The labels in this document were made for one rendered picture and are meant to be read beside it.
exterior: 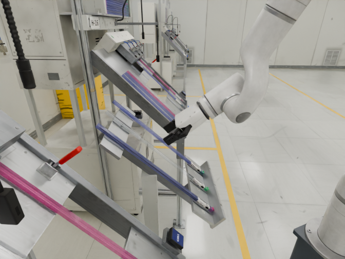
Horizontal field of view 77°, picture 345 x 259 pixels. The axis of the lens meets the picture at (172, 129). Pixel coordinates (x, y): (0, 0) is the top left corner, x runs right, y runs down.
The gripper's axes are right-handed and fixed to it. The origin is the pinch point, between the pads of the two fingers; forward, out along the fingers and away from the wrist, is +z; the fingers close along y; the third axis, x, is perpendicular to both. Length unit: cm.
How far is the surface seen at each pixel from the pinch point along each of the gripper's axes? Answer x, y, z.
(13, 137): -30.4, 32.6, 13.5
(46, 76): -47, -54, 48
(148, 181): 10.5, 3.0, 17.0
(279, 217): 130, -49, -11
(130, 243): 4.7, 33.2, 15.4
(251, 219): 117, -48, 7
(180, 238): 17.6, 27.2, 8.9
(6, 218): -24, 51, 6
